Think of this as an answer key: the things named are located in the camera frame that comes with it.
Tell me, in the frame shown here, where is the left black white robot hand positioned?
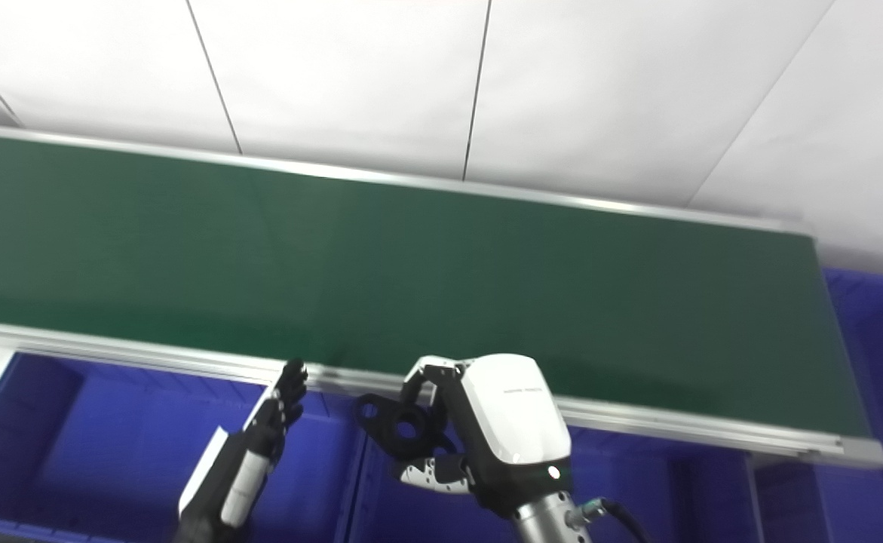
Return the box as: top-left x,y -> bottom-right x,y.
176,360 -> 308,543

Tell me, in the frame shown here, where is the black flange part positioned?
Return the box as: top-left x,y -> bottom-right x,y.
354,391 -> 443,462

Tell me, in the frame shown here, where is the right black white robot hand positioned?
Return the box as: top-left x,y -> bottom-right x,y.
397,352 -> 572,521

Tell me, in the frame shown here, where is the green conveyor belt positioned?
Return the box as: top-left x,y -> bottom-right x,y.
0,123 -> 883,469

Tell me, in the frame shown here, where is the blue plastic bin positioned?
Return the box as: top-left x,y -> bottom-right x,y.
749,267 -> 883,543
0,351 -> 368,543
336,419 -> 760,543

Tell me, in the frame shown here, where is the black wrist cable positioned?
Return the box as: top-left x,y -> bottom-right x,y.
566,497 -> 655,543

